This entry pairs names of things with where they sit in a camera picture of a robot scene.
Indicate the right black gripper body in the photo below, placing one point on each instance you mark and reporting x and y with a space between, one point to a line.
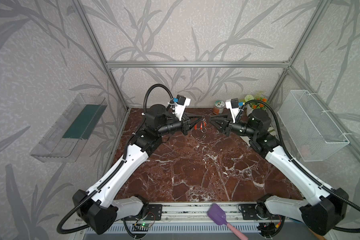
227 127

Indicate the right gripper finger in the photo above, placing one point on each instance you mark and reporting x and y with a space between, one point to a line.
219 125
219 118

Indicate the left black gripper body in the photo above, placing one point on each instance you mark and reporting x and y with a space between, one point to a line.
184 127

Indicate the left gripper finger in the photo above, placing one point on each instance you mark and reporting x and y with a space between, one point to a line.
192 116
196 124

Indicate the metal keyring with red handle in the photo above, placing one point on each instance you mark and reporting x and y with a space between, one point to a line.
199 135

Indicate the key with red tag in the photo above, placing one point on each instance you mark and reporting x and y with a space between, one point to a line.
203 126

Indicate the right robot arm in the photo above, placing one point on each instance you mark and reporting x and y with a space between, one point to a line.
320 211

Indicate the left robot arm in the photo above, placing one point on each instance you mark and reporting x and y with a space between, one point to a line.
158 121

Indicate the white pot with flowers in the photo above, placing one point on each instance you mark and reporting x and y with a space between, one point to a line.
260 101

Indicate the purple pink toy shovel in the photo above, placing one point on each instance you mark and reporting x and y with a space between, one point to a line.
218 216

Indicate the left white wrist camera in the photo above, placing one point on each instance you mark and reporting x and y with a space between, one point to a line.
181 105

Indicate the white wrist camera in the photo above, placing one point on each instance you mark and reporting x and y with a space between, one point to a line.
236 108
181 105

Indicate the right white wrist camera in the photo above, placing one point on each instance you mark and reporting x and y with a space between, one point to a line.
236 108

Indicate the white wire mesh basket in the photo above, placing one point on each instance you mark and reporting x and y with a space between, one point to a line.
312 130

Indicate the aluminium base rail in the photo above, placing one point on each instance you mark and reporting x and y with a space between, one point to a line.
198 214

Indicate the clear plastic wall shelf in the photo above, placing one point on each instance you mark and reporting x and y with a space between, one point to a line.
66 139

